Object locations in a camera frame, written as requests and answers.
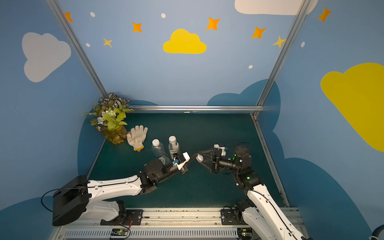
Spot artificial potted plant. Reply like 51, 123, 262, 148
84, 93, 134, 145

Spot right circuit board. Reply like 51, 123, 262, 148
237, 228, 253, 240

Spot aluminium frame post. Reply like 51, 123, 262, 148
257, 0, 312, 107
46, 0, 108, 98

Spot right aluminium frame post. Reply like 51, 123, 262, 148
257, 0, 312, 107

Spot tall clear labelled bottle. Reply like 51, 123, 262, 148
169, 142, 180, 160

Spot white bottle cap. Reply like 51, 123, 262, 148
196, 154, 204, 163
152, 139, 160, 147
169, 136, 177, 144

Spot table rail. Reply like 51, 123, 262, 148
87, 139, 106, 179
251, 112, 291, 207

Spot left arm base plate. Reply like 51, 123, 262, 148
100, 209, 144, 227

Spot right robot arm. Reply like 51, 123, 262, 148
196, 146, 307, 240

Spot circuit board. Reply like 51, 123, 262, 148
237, 228, 253, 240
109, 228, 130, 240

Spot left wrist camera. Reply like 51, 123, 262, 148
172, 152, 190, 171

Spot white knitted work glove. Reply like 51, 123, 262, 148
127, 125, 148, 152

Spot left circuit board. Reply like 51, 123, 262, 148
109, 228, 130, 240

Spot left side table rail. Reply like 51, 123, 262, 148
87, 139, 106, 179

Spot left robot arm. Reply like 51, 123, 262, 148
52, 153, 203, 227

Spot round clear plastic bottle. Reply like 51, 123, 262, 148
152, 142, 167, 165

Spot left aluminium frame post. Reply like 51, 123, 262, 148
46, 0, 108, 98

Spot aluminium back rail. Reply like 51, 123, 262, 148
130, 105, 264, 112

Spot right side table rail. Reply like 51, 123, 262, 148
251, 112, 291, 207

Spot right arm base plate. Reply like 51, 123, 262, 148
220, 208, 246, 226

